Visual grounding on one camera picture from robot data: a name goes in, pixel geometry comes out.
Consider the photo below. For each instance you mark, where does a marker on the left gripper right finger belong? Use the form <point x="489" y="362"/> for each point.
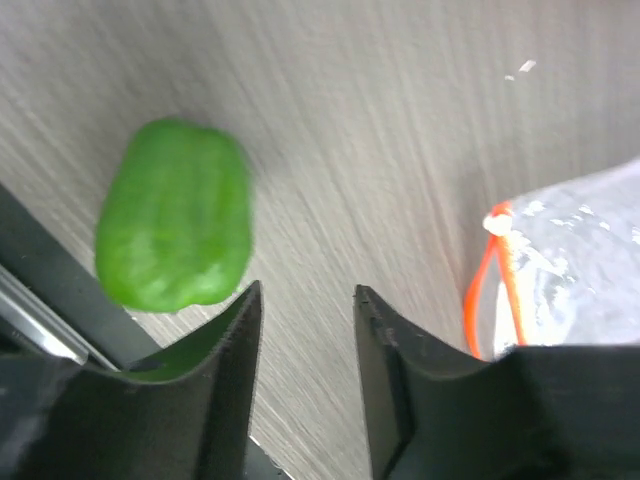
<point x="434" y="412"/>

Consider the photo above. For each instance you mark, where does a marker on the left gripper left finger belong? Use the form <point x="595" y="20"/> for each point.
<point x="182" y="413"/>

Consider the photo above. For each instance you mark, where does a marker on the clear orange zip top bag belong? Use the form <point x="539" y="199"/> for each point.
<point x="561" y="266"/>

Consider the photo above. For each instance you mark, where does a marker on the green fake pepper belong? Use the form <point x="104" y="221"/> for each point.
<point x="175" y="229"/>

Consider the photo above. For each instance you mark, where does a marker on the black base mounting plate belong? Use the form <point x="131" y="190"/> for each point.
<point x="48" y="270"/>

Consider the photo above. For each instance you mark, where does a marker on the aluminium frame rail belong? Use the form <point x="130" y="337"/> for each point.
<point x="35" y="321"/>

